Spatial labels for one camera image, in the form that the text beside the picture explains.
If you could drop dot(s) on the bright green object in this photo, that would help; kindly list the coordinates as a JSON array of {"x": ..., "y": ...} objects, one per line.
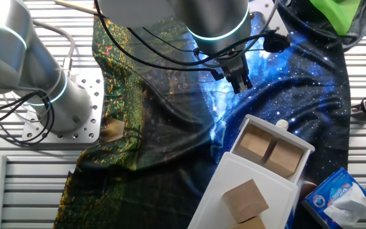
[{"x": 338, "y": 12}]

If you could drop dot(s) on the blue tissue pack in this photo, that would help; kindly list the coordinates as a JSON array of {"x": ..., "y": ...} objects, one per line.
[{"x": 329, "y": 194}]

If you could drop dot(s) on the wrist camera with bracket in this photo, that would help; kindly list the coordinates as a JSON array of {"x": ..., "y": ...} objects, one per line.
[{"x": 276, "y": 43}]

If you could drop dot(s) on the dark grey cloth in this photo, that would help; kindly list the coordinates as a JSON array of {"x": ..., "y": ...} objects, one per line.
[{"x": 365, "y": 19}]

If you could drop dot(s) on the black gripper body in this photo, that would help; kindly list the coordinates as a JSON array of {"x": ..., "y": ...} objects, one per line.
[{"x": 234, "y": 66}]

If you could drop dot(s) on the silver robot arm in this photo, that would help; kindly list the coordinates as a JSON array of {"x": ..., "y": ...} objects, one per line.
[{"x": 17, "y": 47}]

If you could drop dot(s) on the brown wooden cube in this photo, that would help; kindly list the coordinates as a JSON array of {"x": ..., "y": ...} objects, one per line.
[
  {"x": 249, "y": 224},
  {"x": 245, "y": 200},
  {"x": 254, "y": 143}
]

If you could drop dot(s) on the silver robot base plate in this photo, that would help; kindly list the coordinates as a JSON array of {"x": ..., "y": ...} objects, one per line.
[{"x": 91, "y": 95}]

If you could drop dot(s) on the brown tape patch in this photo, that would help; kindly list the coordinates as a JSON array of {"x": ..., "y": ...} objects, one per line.
[{"x": 111, "y": 128}]

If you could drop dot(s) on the pale wooden stick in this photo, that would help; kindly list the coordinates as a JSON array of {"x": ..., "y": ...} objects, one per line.
[{"x": 75, "y": 6}]

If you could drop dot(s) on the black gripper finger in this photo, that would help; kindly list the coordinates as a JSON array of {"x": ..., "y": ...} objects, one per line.
[
  {"x": 247, "y": 81},
  {"x": 237, "y": 85}
]

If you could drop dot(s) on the white drawer cabinet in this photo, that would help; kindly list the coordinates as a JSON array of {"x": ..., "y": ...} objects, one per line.
[{"x": 234, "y": 171}]

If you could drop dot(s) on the galaxy and meadow print cloth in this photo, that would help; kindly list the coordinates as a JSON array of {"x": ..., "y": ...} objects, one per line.
[{"x": 170, "y": 143}]

